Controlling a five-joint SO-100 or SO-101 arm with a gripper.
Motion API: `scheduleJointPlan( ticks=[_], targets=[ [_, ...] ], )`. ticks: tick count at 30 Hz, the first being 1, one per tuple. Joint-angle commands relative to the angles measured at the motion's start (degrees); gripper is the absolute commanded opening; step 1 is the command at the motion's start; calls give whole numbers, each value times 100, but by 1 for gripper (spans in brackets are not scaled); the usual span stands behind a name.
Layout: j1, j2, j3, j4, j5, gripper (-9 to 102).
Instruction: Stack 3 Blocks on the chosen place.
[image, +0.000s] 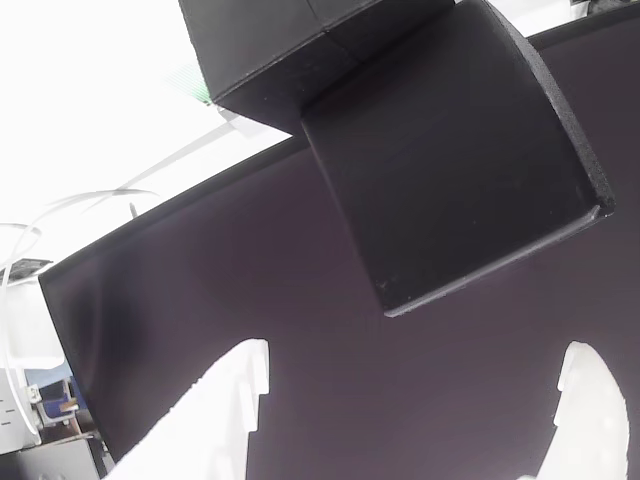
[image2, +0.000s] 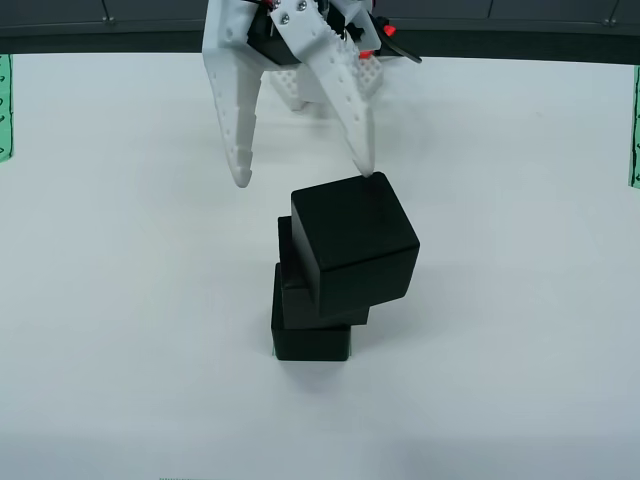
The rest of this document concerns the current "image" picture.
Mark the black monitor screen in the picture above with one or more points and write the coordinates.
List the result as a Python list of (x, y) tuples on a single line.
[(250, 275)]

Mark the green striped square marker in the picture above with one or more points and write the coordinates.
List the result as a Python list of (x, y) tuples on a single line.
[(197, 92)]

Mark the black cube block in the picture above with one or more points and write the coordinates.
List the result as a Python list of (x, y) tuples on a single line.
[(450, 175), (260, 50)]

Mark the white plastic box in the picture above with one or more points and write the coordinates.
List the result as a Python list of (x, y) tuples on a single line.
[(25, 325)]

